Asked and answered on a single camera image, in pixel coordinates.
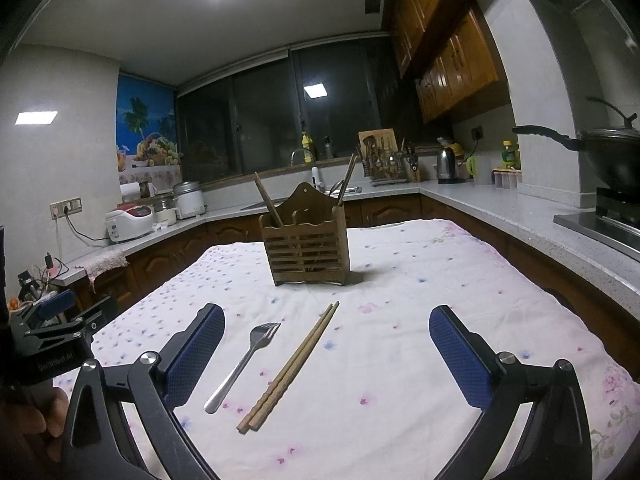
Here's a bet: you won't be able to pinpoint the wooden chopstick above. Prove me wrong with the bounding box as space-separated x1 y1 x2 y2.
246 300 342 432
336 153 358 207
254 171 284 228
235 301 335 435

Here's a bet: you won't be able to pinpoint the kitchen faucet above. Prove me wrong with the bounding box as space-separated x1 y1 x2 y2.
290 147 327 194

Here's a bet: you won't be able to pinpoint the dish rack with utensils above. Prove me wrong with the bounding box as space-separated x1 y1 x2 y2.
357 143 421 185

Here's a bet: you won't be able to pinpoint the person's left hand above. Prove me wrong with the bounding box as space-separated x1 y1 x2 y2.
1 387 70 463

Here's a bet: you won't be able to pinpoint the white rice cooker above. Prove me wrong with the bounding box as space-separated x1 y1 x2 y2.
105 205 154 243

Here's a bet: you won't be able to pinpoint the steel fork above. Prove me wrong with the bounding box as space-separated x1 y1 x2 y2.
204 322 281 414

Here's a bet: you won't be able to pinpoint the white pot with lid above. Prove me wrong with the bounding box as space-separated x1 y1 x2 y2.
172 181 206 220

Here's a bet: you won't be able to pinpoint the white floral tablecloth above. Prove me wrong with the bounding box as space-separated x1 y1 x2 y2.
52 218 640 480

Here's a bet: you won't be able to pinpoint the tropical fruit poster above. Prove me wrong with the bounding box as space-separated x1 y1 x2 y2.
115 73 182 191

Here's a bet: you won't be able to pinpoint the spice jar rack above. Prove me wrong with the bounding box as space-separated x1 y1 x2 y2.
492 168 522 191

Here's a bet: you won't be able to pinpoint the wooden utensil holder caddy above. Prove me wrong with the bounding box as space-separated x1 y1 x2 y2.
259 182 350 286

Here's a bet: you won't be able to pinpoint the yellow oil bottle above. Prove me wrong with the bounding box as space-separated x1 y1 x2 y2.
501 140 520 170

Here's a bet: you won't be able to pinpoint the steel electric kettle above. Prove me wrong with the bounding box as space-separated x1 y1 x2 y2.
436 138 464 184

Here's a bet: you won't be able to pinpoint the black wok pan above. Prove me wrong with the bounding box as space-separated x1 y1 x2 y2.
512 96 640 193

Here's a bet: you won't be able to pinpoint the yellow dish soap bottle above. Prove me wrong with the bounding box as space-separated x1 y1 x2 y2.
302 131 316 164

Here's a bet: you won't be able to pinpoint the wooden cutting board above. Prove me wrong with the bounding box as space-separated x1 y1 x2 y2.
358 128 398 158

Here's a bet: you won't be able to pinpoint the wooden upper cabinets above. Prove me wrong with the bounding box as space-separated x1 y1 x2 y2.
394 0 509 122

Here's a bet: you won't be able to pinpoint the wall power outlet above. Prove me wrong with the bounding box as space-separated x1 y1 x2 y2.
49 197 82 220

